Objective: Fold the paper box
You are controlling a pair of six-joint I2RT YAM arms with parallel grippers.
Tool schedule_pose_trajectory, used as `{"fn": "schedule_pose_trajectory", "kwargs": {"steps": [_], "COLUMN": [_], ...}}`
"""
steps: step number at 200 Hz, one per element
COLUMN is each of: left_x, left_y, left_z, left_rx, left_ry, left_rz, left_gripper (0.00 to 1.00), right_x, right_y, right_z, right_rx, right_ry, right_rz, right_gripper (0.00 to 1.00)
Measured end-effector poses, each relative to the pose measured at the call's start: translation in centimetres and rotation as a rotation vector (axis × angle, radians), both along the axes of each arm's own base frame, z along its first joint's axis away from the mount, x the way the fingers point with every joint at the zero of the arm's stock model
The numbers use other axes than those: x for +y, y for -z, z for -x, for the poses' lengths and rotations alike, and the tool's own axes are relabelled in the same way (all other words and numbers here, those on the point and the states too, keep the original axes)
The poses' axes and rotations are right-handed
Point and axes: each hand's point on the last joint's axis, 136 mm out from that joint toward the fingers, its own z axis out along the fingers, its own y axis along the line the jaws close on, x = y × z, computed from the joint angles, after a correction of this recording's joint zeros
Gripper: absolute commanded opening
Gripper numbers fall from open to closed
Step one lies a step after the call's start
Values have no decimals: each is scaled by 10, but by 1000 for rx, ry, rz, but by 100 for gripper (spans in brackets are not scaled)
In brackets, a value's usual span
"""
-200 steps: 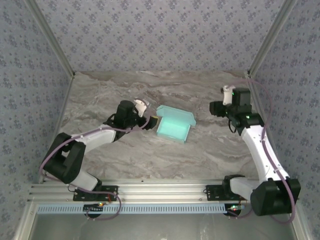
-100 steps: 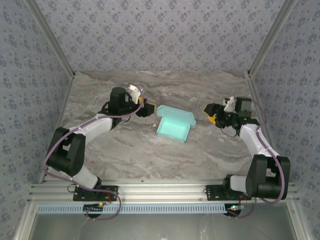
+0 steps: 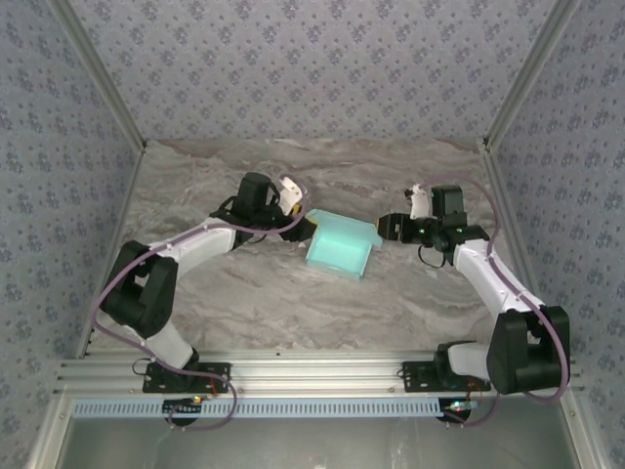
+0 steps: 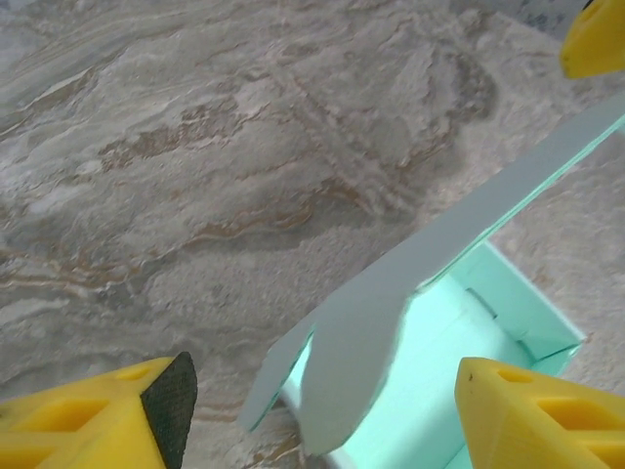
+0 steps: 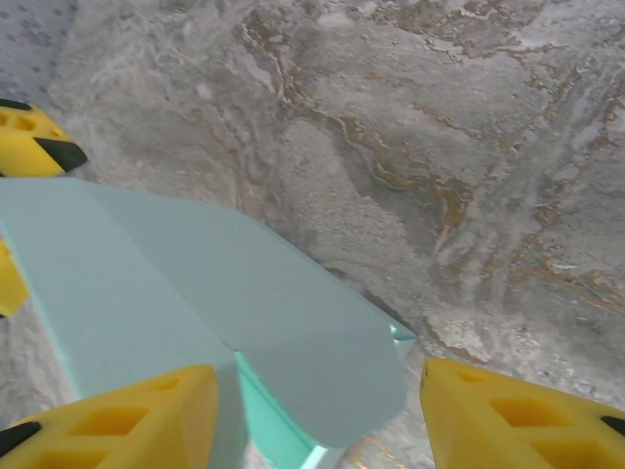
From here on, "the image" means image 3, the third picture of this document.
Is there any light blue paper box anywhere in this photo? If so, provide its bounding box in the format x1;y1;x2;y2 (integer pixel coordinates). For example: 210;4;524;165
303;208;385;283

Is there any aluminium cross beam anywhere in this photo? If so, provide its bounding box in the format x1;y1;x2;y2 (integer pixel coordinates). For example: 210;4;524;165
53;355;585;395

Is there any black controller board with LED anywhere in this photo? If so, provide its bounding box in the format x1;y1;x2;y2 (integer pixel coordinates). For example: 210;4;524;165
441;398;482;422
162;396;204;417

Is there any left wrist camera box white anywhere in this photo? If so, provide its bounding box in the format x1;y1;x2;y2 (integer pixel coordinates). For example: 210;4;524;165
276;176;308;217

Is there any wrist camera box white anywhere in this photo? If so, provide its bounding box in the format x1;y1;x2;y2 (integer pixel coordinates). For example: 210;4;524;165
276;176;308;217
403;183;435;222

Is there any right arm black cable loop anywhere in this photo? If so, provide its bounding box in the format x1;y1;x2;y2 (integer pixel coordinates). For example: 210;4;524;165
417;242;447;270

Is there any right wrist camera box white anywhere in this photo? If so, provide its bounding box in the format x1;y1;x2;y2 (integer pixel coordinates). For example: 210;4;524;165
403;183;435;222

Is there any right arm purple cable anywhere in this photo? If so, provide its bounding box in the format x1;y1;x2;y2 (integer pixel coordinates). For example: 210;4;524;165
422;176;572;429

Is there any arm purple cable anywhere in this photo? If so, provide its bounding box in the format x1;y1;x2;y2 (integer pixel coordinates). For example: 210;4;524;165
93;173;312;433
422;176;572;429

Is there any aluminium side rail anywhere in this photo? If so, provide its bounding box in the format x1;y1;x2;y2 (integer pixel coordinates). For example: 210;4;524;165
480;141;561;356
75;144;147;361

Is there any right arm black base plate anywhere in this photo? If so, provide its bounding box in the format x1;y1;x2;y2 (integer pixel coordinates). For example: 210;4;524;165
400;361;492;394

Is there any aluminium frame post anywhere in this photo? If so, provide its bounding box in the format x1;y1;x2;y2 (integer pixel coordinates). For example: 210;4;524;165
481;0;583;149
48;0;148;150

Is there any grey slotted cable duct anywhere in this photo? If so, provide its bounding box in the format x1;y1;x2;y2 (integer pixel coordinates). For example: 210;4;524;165
70;396;445;419

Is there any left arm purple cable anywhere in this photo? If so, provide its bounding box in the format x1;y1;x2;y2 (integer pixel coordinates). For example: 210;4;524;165
93;173;312;433

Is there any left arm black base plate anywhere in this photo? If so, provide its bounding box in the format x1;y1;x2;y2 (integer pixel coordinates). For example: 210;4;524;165
142;363;231;395

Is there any aluminium frame leg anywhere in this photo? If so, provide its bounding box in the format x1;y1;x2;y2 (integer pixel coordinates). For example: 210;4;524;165
26;394;74;469
556;394;603;469

